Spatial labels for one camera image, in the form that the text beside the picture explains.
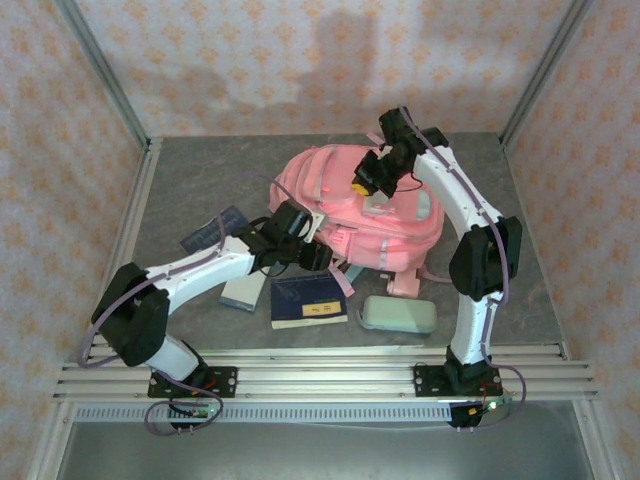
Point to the aluminium lower frame leg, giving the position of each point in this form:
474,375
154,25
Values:
597,445
52,445

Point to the blue book white lettering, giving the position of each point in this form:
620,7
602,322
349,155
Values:
207,235

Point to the small pink box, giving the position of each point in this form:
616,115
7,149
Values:
405,285

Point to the white book blue edge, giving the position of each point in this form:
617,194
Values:
242,295

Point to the grey metal lower panel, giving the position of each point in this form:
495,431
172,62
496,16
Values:
320,455

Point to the dark blue book yellow label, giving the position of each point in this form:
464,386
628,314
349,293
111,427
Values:
295,295

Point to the black base connector board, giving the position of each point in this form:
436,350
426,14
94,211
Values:
470,412
197,412

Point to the aluminium side rail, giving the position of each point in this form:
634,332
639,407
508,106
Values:
134,220

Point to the mint green pencil case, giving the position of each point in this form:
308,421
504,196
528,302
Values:
400,315

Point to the pink backpack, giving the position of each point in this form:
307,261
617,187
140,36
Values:
320,170

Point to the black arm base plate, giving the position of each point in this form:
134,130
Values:
425,380
227,382

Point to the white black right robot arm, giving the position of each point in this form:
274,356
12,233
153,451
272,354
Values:
450,185

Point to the aluminium frame post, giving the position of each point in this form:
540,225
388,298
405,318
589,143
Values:
105,70
544,70

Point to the thin teal book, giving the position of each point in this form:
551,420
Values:
352,272

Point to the aluminium front rail beam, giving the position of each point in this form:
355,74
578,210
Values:
325,372

